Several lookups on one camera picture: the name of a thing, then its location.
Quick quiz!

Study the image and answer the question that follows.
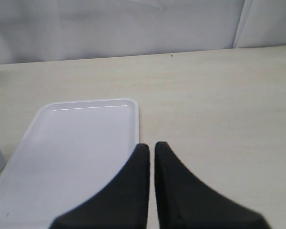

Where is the white plastic tray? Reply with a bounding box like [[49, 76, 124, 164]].
[[0, 98, 139, 229]]

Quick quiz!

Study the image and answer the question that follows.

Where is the white backdrop cloth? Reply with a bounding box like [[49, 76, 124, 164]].
[[0, 0, 286, 64]]

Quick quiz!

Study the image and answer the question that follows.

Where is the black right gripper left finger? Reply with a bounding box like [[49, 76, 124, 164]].
[[50, 144, 150, 229]]

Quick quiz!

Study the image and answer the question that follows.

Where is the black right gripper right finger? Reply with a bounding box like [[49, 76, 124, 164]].
[[154, 142, 270, 229]]

